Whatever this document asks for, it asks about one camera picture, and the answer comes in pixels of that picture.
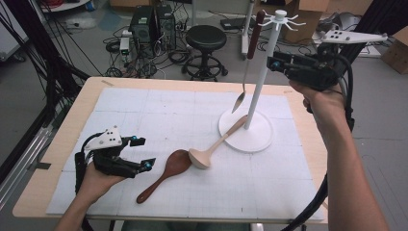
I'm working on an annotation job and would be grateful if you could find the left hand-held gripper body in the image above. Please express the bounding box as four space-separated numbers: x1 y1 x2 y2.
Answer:
84 125 143 179

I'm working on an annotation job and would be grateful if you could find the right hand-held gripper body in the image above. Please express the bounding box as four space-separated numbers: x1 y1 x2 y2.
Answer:
283 29 389 92

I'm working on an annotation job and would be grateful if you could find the dark brown wooden spoon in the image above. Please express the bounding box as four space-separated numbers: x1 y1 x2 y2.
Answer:
136 148 193 205

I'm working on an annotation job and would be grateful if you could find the metal spatula with brown handle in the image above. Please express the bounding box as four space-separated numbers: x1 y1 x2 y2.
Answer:
231 9 267 115

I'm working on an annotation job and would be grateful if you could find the white utensil rack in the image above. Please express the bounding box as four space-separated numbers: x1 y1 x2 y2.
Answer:
217 9 307 153

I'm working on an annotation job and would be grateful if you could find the light wooden ladle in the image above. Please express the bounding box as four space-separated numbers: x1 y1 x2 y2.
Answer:
188 115 249 170

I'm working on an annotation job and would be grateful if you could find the person's left hand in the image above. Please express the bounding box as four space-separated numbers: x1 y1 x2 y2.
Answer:
77 163 127 205

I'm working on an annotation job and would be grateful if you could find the person's right hand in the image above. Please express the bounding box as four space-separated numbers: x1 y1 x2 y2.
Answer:
288 79 351 133

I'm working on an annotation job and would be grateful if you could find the white grid mat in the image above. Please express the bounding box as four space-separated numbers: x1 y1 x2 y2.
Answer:
46 87 325 222

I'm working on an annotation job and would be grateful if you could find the open cardboard box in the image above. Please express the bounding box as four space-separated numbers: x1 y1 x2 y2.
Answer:
283 0 330 45

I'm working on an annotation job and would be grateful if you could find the grey white device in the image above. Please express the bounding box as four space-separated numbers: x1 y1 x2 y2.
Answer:
319 12 363 34

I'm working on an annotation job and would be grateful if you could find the white flat board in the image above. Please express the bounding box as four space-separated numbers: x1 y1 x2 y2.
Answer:
355 42 383 60

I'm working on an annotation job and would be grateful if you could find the black flat box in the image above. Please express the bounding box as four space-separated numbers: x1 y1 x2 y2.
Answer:
219 17 258 31

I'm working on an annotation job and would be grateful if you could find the grey tape piece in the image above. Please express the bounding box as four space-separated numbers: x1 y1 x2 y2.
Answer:
31 161 52 171

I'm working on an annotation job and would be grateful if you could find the black round stool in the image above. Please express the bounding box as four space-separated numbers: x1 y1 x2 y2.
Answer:
181 24 229 82

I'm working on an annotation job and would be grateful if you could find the closed cardboard box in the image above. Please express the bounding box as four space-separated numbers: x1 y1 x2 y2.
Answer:
380 26 408 76

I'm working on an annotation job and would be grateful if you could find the small white device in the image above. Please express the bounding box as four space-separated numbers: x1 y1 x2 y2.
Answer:
118 36 131 55

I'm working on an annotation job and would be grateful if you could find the black computer tower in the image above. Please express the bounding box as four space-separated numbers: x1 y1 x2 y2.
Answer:
128 5 156 58
155 4 177 51

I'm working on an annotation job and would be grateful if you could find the flat cardboard box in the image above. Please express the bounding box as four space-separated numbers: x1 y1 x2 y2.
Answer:
109 0 152 9

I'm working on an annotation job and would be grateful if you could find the white round table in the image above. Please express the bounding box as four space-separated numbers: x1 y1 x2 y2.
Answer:
38 0 93 14

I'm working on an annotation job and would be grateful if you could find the white cabinet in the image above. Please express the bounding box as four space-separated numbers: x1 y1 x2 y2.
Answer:
0 9 29 63

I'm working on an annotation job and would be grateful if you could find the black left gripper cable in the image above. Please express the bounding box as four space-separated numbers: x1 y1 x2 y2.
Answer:
74 132 98 195

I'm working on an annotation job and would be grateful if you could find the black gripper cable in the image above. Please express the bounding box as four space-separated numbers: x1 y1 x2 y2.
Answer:
74 132 98 195
281 52 356 231

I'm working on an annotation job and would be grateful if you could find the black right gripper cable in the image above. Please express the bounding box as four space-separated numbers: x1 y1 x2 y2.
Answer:
281 52 356 231

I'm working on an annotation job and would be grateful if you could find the tangle of black floor cables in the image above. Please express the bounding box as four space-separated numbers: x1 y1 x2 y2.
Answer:
103 9 200 80

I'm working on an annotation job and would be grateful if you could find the aluminium rail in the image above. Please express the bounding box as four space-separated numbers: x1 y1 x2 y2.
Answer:
0 125 55 210

